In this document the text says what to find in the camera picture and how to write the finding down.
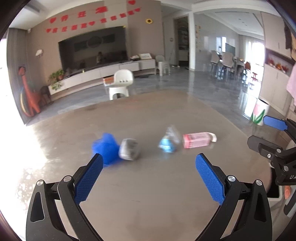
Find pink carton box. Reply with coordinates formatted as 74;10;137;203
183;132;217;149

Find blue plastic bag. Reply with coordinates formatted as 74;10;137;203
91;133;120;167

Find silver foil wrapper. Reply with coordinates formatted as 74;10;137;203
118;138;140;161

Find clear zip bag blue contents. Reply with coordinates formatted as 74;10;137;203
158;125;182;153

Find white tulip trash bin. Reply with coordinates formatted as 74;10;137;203
250;98;269;126

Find person's right hand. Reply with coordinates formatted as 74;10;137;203
284;186;291;200

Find pink hanging garment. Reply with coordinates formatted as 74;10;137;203
286;64;296;105

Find dining table with chairs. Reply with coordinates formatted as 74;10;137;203
210;51;251;79

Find small dark stool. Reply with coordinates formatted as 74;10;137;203
40;86;53;105

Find orange dinosaur toy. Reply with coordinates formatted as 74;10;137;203
18;66;42;117

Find stacked white stools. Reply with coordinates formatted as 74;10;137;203
155;55;171;77

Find green potted plant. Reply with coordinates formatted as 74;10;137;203
48;69;65;90

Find white tv cabinet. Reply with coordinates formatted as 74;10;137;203
48;59;156;95

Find orange box behind chair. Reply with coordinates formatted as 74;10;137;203
103;76;114;87

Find white plastic chair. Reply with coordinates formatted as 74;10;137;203
109;69;134;100

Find framed picture on cabinet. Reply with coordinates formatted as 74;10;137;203
139;53;152;60

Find large black television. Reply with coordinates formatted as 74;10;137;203
59;26;128;73

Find grey curtain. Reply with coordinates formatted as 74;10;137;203
6;28;30;124

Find red banner decoration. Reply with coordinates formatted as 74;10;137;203
44;1;142;33

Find white wall cabinet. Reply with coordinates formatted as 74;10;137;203
259;12;295;115

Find cloud wall decoration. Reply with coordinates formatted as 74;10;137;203
35;49;44;58

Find sunflower wall decoration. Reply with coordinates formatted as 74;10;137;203
145;19;153;24

